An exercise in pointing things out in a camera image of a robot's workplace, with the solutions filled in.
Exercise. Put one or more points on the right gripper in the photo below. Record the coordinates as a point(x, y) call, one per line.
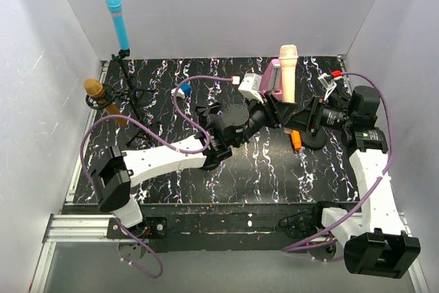
point(315, 114)

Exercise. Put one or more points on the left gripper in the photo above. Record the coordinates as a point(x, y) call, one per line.
point(271, 105)

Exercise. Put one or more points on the pink microphone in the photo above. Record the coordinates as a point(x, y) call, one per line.
point(288, 58)

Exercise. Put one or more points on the black tripod mic stand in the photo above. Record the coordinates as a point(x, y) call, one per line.
point(133, 96)

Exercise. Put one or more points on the shock-mount tripod mic stand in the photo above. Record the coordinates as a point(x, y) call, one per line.
point(103, 96)

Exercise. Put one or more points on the gold microphone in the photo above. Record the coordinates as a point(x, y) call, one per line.
point(102, 96)

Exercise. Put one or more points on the blue microphone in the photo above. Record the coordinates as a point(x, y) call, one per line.
point(115, 9)

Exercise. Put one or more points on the black round-base mic stand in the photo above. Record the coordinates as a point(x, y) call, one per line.
point(206, 116)

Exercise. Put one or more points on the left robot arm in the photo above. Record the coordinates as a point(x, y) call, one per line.
point(119, 171)

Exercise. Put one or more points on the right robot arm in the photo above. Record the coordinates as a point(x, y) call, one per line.
point(372, 235)

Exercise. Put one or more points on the orange microphone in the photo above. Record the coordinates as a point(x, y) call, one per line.
point(296, 140)

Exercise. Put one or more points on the pink metronome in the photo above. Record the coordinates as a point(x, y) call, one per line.
point(271, 79)

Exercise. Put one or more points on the blue and white block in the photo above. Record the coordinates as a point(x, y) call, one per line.
point(183, 92)

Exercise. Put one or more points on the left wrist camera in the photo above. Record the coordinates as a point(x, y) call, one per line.
point(249, 86)

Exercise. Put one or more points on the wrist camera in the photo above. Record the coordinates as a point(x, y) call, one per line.
point(328, 81)
point(249, 86)

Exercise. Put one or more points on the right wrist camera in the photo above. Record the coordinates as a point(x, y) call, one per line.
point(328, 81)

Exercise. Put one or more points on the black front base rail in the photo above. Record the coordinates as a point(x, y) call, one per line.
point(225, 226)

